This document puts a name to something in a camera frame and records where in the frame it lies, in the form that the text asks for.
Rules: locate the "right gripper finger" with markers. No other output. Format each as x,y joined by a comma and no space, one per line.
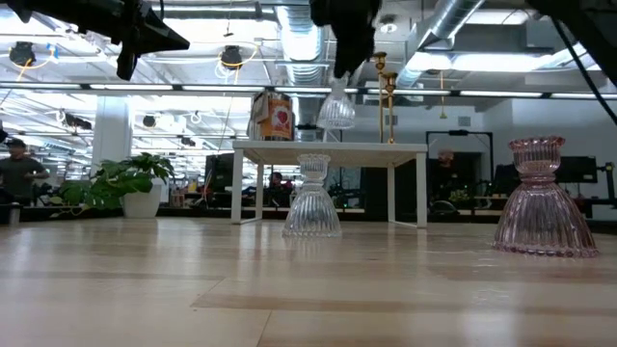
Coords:
365,41
344,50

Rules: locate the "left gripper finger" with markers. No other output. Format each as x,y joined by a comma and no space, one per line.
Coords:
159,36
126,60

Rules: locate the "clear ribbed glass candle holder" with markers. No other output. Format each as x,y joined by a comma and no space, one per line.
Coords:
312,212
336,111

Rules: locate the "scented candle tin orange label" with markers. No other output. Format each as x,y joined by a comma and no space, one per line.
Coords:
280,118

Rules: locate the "brown white paper hang tag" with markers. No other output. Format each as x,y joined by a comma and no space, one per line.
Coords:
258,113

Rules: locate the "pink ribbed glass candle holder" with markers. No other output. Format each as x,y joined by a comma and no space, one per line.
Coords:
542,221

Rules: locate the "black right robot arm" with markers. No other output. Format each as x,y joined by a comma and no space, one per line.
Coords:
593,24

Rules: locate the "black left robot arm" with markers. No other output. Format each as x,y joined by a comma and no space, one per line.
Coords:
43,8

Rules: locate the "long ceiling light strip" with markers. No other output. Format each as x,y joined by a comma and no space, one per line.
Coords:
130,87

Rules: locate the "white round smoke detector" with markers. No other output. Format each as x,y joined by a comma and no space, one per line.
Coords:
388,25

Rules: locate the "white building column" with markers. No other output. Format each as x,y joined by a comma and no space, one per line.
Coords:
112,130

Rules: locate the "gold hanging pendant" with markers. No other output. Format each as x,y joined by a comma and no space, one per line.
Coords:
442,96

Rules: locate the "white metal shelf riser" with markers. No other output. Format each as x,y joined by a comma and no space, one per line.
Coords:
347,150

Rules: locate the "rectangular ceiling light panel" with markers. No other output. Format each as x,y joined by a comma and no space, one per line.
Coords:
482,62

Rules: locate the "green leafy potted plant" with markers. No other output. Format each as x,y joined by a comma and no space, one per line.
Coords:
120,180

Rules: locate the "white plant pot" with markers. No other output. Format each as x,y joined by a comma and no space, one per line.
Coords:
142,202

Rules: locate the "dark computer monitor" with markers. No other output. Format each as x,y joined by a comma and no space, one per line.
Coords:
219,171

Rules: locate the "person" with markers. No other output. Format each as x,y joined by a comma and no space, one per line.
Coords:
447,178
19,176
278,188

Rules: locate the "small green desk plant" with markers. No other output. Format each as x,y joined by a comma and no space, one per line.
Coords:
459,196

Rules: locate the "grey bin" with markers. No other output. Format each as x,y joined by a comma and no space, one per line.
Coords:
9,213

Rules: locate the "black computer monitor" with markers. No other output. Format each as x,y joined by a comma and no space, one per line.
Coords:
578,169

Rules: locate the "silver ribbed ventilation duct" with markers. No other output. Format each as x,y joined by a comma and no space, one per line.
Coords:
448,19
301,43

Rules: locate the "grey wall vent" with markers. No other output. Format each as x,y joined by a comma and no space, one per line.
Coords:
391,121
464,121

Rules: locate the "black metal station frame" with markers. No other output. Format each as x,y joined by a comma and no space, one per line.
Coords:
460,133

